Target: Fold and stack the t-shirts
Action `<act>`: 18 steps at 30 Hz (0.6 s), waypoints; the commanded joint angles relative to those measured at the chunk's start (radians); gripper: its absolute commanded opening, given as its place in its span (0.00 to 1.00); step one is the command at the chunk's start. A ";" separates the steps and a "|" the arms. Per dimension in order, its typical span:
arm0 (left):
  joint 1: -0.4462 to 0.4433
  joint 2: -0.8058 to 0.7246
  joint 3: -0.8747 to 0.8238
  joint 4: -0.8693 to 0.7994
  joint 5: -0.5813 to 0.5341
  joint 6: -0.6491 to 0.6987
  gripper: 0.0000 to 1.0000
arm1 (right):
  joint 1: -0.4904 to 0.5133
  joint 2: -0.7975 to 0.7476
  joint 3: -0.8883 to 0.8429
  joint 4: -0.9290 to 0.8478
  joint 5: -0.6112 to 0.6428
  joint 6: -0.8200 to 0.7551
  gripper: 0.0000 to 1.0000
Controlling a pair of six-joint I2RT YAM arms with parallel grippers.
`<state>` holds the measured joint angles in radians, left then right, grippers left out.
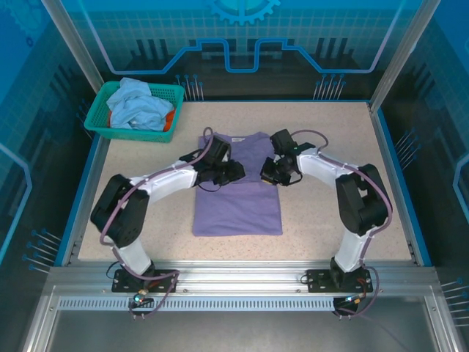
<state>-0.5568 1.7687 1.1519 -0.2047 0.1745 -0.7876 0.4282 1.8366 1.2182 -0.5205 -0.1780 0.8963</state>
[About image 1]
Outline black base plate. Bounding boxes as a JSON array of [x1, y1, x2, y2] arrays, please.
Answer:
[[306, 269, 374, 293], [111, 269, 180, 293]]

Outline metal lower shelf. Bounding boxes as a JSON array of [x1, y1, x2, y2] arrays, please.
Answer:
[[21, 285, 462, 352]]

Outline slotted grey cable duct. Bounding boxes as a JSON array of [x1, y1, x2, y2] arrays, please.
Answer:
[[56, 297, 336, 312]]

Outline orange garment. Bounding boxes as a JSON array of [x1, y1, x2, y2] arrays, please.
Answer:
[[108, 109, 177, 132]]

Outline teal plastic basket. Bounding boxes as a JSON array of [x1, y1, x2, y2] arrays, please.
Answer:
[[84, 81, 185, 143]]

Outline aluminium mounting rail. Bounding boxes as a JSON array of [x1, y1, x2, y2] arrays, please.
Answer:
[[47, 260, 440, 294]]

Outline aluminium frame post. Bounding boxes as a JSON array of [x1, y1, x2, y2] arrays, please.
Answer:
[[40, 0, 106, 88], [369, 0, 440, 113]]

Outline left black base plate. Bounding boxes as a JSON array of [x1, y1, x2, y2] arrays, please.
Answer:
[[111, 269, 180, 293]]

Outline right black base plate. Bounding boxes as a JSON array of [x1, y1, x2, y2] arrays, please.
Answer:
[[306, 269, 374, 293]]

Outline purple t-shirt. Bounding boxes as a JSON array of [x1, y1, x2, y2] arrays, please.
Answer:
[[193, 131, 284, 238]]

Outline light blue t-shirt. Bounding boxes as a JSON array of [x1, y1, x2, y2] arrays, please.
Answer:
[[106, 77, 175, 132]]

